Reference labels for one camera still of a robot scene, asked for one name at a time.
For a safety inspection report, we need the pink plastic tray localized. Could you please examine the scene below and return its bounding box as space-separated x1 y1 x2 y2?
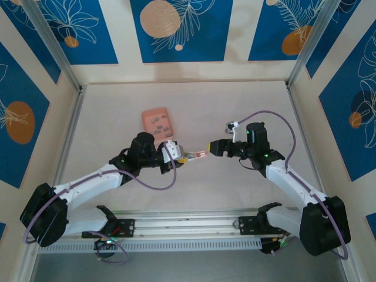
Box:
141 108 175 144

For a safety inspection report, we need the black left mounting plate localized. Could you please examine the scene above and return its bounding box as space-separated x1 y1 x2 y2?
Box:
81 219 136 239

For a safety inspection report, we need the black mounting plate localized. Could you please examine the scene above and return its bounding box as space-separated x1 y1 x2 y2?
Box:
81 219 136 239
239 216 265 236

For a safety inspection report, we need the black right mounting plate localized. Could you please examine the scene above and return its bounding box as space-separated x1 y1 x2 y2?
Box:
239 216 265 236

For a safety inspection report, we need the black controller board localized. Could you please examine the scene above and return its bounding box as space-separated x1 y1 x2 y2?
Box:
93 237 119 251
260 234 291 256

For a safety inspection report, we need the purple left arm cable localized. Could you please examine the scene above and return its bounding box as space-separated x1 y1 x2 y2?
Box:
23 145 177 245

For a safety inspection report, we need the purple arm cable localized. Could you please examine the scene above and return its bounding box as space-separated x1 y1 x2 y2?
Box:
23 145 177 245
234 110 351 261

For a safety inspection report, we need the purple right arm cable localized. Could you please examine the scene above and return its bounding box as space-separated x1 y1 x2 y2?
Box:
234 110 351 261

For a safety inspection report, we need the aluminium table edge rail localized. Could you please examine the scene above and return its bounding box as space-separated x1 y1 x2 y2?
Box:
16 85 88 282
286 82 361 282

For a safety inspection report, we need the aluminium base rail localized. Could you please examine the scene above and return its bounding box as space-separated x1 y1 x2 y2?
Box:
75 207 294 237

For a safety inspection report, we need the grey slotted cable duct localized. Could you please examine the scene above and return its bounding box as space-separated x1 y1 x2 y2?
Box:
38 237 263 253

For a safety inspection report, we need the purple cable loop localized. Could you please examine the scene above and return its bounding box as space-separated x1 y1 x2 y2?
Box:
95 231 129 264

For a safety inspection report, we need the aluminium frame post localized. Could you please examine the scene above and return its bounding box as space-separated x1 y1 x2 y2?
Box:
20 0 85 93
286 0 337 89

